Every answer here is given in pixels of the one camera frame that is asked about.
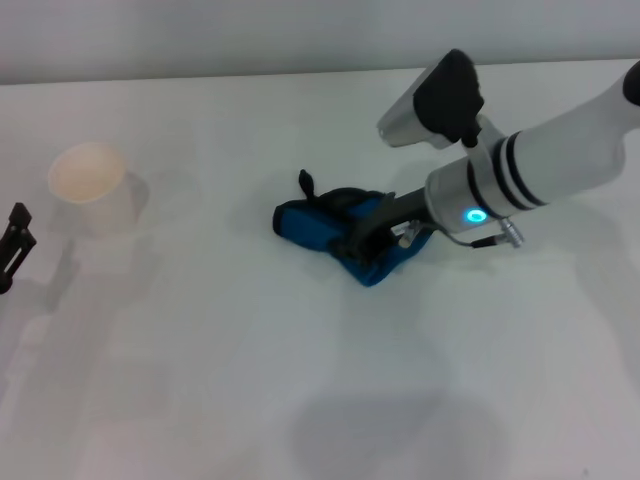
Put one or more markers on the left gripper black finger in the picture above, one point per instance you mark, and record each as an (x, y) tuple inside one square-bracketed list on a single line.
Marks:
[(17, 245)]

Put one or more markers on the blue rag with black trim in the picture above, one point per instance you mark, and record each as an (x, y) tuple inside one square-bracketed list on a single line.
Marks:
[(310, 227)]

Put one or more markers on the white paper cup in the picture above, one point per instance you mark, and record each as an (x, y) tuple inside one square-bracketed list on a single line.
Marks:
[(85, 172)]

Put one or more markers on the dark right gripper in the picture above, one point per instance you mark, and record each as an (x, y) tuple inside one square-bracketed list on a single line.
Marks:
[(410, 205)]

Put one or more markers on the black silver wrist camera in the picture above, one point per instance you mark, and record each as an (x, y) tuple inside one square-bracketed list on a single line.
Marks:
[(440, 100)]

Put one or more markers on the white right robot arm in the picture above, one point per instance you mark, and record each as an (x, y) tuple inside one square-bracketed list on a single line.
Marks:
[(550, 160)]

